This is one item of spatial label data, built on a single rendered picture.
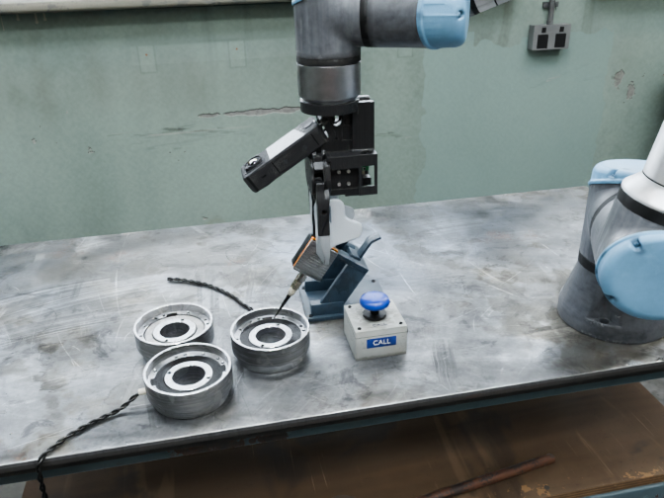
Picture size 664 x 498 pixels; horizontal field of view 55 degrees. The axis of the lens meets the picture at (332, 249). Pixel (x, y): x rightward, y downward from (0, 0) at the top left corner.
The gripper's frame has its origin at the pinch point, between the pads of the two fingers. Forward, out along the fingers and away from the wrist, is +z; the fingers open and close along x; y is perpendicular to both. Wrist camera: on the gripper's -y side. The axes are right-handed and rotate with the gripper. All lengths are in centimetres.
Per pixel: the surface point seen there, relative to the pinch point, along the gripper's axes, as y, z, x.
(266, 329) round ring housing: -7.9, 10.4, -1.5
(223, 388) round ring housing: -13.7, 10.3, -13.5
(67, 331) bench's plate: -36.1, 12.9, 7.7
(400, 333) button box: 9.4, 9.7, -7.2
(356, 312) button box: 4.4, 8.6, -2.8
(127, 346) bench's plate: -27.0, 12.9, 2.1
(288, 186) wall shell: 9, 49, 158
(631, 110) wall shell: 153, 31, 164
